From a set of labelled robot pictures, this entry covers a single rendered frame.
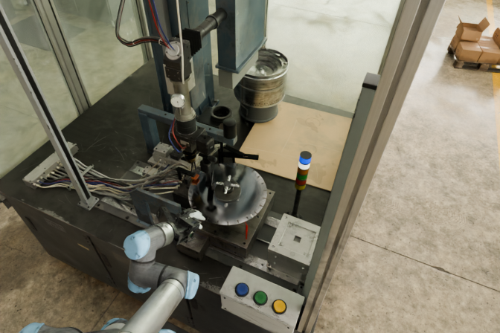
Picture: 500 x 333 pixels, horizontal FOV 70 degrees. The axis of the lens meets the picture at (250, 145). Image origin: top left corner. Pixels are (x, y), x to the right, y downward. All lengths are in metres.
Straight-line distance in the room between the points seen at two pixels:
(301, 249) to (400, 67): 0.99
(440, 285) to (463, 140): 1.49
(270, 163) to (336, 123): 0.53
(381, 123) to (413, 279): 2.02
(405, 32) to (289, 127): 1.61
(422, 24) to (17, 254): 2.65
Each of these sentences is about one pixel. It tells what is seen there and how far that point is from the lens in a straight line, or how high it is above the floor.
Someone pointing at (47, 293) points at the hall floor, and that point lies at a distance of 2.59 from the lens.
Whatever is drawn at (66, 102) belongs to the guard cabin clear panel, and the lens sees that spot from 2.35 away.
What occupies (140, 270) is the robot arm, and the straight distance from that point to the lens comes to 1.18.
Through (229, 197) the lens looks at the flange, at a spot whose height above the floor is 0.96.
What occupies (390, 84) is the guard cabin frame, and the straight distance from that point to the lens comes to 0.58.
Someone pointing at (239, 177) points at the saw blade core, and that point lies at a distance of 1.56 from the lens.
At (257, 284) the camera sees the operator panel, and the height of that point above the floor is 0.90.
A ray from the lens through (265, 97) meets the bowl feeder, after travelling 1.95.
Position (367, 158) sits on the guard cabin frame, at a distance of 0.69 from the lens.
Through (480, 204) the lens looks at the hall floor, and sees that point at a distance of 3.19.
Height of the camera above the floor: 2.14
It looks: 45 degrees down
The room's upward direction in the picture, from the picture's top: 2 degrees clockwise
